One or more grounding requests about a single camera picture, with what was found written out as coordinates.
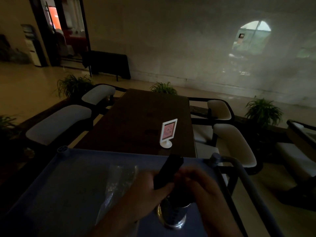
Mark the clear plastic bag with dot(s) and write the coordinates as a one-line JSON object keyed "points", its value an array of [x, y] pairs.
{"points": [[118, 185]]}

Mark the white table sign holder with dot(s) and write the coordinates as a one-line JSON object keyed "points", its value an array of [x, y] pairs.
{"points": [[167, 132]]}

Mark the person's left forearm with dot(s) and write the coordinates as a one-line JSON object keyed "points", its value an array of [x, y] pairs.
{"points": [[116, 224]]}

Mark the person's left thumb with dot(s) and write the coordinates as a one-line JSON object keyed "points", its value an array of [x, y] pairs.
{"points": [[165, 190]]}

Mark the green potted plant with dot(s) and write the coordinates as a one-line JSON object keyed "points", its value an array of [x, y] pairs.
{"points": [[74, 85], [6, 123], [163, 88], [263, 112]]}

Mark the person's right hand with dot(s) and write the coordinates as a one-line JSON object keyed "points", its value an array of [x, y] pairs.
{"points": [[206, 192]]}

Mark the blue service cart tray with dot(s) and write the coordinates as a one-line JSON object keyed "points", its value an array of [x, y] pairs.
{"points": [[64, 192]]}

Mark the white cushioned black chair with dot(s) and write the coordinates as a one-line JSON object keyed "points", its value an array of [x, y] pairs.
{"points": [[296, 157], [58, 124], [219, 109], [235, 145], [98, 94]]}

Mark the person's right forearm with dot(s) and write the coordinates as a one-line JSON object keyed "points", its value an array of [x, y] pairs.
{"points": [[222, 225]]}

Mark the black draped side table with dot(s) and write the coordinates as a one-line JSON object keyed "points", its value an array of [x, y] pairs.
{"points": [[107, 62]]}

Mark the black handheld device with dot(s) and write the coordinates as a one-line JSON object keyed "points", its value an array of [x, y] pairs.
{"points": [[167, 170]]}

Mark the white water dispenser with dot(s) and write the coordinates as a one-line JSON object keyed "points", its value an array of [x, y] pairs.
{"points": [[33, 46]]}

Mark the person's right fingers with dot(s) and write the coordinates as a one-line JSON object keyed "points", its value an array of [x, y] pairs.
{"points": [[185, 176]]}

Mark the dark door frame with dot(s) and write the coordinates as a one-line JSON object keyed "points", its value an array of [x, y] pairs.
{"points": [[44, 29]]}

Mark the dark wooden dining table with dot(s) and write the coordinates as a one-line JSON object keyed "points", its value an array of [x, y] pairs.
{"points": [[140, 120]]}

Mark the person's left hand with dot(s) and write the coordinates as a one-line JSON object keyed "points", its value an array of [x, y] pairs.
{"points": [[142, 194]]}

